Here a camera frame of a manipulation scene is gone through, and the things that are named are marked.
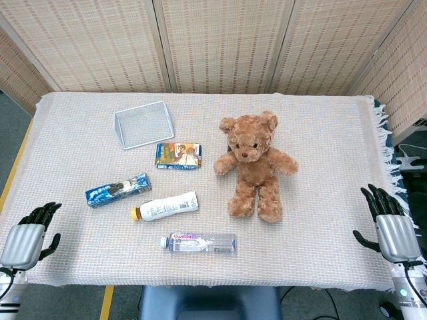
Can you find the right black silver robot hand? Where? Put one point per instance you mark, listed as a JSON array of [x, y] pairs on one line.
[[397, 233]]

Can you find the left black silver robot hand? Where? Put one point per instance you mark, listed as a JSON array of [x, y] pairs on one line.
[[20, 238]]

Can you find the brown teddy bear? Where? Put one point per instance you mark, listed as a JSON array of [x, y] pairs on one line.
[[253, 166]]

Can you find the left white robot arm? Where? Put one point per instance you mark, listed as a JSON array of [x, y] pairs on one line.
[[11, 290]]

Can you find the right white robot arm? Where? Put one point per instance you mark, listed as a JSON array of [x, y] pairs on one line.
[[408, 288]]

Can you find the blue cookie box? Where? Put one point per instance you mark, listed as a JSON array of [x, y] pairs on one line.
[[116, 190]]

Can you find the beige woven tablecloth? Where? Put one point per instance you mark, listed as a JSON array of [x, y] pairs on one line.
[[83, 150]]

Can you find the white-labelled bottle with yellow cap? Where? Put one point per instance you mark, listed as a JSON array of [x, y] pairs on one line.
[[166, 206]]

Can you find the orange blue snack box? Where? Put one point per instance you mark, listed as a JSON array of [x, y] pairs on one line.
[[179, 155]]

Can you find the clear plastic water bottle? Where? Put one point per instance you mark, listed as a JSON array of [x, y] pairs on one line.
[[200, 242]]

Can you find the bamboo folding screen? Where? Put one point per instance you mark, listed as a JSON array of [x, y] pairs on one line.
[[220, 43]]

